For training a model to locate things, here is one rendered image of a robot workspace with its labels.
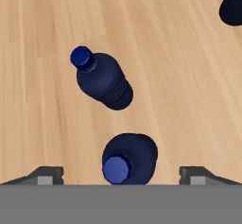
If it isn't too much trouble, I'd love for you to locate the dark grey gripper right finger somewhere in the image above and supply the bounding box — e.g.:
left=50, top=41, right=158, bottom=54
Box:
left=179, top=165, right=242, bottom=186

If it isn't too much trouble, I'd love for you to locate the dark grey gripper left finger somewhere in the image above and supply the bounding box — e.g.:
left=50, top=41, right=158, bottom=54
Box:
left=0, top=165, right=65, bottom=186

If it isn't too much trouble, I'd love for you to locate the dark blue plastic bottle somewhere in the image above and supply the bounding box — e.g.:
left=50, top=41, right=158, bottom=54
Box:
left=101, top=132, right=159, bottom=185
left=69, top=45, right=134, bottom=112

